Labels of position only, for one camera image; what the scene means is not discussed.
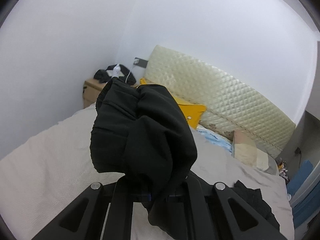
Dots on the black puffer jacket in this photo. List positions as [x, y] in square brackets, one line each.
[143, 134]

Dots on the light blue bed sheet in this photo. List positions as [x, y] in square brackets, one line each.
[215, 138]

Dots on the white spray bottle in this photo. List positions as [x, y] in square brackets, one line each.
[116, 71]

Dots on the black bag on nightstand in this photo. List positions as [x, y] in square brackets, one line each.
[105, 75]

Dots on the cream quilted headboard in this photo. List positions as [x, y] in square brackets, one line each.
[230, 104]

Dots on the wooden bedside table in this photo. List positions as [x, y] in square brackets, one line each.
[91, 91]

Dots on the beige and grey pillow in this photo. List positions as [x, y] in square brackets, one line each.
[245, 150]

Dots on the bottles on right nightstand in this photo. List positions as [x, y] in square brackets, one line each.
[282, 168]

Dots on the grey bed cover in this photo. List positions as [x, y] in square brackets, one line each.
[41, 177]

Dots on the blue padded chair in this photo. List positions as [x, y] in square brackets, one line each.
[298, 179]

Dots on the wall power socket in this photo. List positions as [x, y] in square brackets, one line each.
[142, 63]

